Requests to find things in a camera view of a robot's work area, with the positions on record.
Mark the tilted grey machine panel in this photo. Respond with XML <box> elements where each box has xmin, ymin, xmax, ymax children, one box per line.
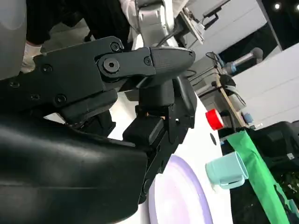
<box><xmin>178</xmin><ymin>6</ymin><xmax>206</xmax><ymax>45</ymax></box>

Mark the person's hand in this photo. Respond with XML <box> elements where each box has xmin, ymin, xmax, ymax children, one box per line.
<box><xmin>20</xmin><ymin>42</ymin><xmax>43</xmax><ymax>73</ymax></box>

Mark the wooden desk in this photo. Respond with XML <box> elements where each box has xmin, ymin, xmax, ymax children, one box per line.
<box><xmin>214</xmin><ymin>74</ymin><xmax>249</xmax><ymax>131</ymax></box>

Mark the lilac plate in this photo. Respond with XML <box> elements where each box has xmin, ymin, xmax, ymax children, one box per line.
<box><xmin>148</xmin><ymin>155</ymin><xmax>214</xmax><ymax>224</ymax></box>

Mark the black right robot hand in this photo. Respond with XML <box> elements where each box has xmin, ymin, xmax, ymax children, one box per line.
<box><xmin>0</xmin><ymin>36</ymin><xmax>197</xmax><ymax>224</ymax></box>

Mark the person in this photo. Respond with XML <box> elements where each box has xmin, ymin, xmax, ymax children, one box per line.
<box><xmin>25</xmin><ymin>0</ymin><xmax>131</xmax><ymax>51</ymax></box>

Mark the green cloth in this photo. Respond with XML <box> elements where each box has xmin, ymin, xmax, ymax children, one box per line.
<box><xmin>227</xmin><ymin>130</ymin><xmax>299</xmax><ymax>224</ymax></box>

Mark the small blue box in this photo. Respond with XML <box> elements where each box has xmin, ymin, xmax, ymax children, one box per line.
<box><xmin>243</xmin><ymin>112</ymin><xmax>255</xmax><ymax>124</ymax></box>

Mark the red tape roll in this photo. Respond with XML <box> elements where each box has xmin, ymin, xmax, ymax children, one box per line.
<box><xmin>205</xmin><ymin>109</ymin><xmax>224</xmax><ymax>131</ymax></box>

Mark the pale green mug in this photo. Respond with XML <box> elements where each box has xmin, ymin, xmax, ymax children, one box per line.
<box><xmin>205</xmin><ymin>151</ymin><xmax>249</xmax><ymax>190</ymax></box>

